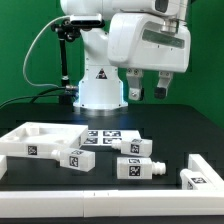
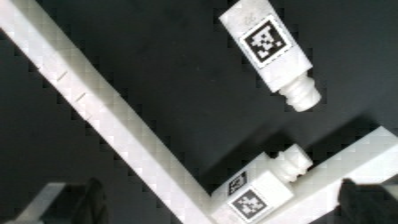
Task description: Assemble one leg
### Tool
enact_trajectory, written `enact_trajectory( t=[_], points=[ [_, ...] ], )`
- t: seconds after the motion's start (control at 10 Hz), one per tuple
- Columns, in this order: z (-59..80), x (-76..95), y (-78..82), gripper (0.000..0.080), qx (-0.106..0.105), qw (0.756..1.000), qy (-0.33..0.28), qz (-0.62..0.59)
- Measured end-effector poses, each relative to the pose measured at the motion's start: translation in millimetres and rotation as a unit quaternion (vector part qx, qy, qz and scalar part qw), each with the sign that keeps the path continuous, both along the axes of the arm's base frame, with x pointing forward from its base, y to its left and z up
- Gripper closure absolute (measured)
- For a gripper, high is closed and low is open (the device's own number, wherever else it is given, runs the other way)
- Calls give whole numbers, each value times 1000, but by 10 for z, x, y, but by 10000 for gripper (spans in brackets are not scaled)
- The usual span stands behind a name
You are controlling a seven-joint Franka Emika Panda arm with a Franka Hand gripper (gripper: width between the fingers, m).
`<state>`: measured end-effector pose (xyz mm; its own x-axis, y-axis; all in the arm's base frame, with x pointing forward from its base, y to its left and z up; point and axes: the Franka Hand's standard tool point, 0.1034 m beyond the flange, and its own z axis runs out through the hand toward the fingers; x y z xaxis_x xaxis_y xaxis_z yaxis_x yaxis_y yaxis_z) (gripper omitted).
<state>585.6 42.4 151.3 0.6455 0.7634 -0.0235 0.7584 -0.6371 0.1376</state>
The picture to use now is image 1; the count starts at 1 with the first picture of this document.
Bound black camera on stand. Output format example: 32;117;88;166
51;14;105;105

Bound white U-shaped obstacle fence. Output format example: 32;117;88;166
0;154;224;218

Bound fiducial marker sheet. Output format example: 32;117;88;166
84;130;140;146

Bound black cables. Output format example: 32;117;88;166
0;85;80;110

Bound grey camera cable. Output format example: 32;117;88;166
22;15;72;89

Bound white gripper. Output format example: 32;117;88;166
107;13;191;101

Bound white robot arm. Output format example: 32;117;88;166
60;0;191;115

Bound white square table top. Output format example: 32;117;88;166
0;122;88;159

